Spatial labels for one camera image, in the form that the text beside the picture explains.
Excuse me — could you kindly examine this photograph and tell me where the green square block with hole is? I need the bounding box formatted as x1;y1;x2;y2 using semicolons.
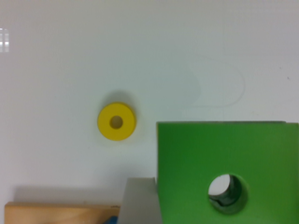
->
157;122;299;224

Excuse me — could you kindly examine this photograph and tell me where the blue hexagonal block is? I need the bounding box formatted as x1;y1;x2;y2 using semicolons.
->
103;216;118;224

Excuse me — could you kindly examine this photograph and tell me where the wooden peg base board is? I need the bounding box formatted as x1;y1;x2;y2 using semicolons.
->
4;202;120;224

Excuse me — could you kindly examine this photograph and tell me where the yellow ring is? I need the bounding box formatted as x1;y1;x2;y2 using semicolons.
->
96;102;137;142

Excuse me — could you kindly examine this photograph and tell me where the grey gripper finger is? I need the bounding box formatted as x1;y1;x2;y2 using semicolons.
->
117;178;163;224

